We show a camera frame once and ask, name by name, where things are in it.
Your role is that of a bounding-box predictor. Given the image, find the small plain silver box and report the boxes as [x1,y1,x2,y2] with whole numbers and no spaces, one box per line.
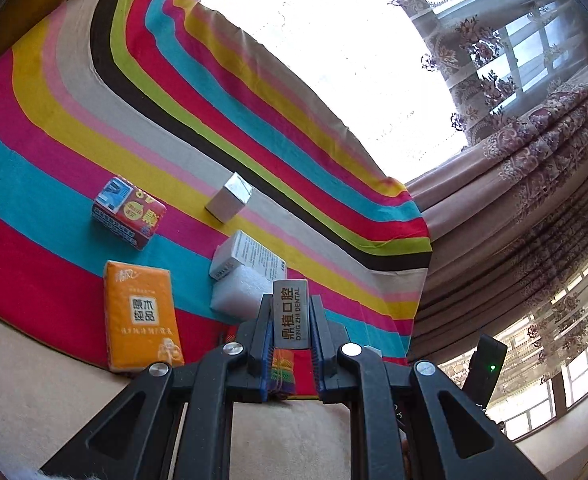
[205,171,254,224]

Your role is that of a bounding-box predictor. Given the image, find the colourful striped cloth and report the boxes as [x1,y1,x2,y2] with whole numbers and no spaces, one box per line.
[0,0,433,402]

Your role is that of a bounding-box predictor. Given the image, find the red and blue tissue pack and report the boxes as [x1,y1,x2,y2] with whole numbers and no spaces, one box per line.
[91,175,167,251]

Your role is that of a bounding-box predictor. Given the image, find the beige seat cushion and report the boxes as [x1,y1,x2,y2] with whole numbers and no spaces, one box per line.
[0,305,409,480]

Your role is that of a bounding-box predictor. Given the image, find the silver box with rainbow end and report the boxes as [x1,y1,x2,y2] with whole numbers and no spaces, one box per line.
[269,277,309,399]

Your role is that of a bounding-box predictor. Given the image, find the white box with fine print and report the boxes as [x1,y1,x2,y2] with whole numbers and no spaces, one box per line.
[209,230,287,284]

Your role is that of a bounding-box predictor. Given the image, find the white window frame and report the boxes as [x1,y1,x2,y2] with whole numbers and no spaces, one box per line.
[424,0,588,111]

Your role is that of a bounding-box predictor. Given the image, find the yellow leather sofa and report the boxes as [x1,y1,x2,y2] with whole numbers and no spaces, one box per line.
[0,0,144,88]

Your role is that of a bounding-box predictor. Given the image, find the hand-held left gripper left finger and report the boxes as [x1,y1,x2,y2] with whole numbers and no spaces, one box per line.
[41,294,275,480]

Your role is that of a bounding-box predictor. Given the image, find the pink patterned heavy curtain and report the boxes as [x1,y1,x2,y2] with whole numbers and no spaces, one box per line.
[404,57,588,411]

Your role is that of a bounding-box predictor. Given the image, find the white foam block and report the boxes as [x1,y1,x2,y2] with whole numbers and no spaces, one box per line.
[210,265,275,321]

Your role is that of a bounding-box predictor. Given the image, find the orange tissue pack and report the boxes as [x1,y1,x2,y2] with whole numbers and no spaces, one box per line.
[104,260,185,374]

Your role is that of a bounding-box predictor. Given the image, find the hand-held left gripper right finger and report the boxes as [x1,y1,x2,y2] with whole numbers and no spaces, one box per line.
[311,294,545,480]

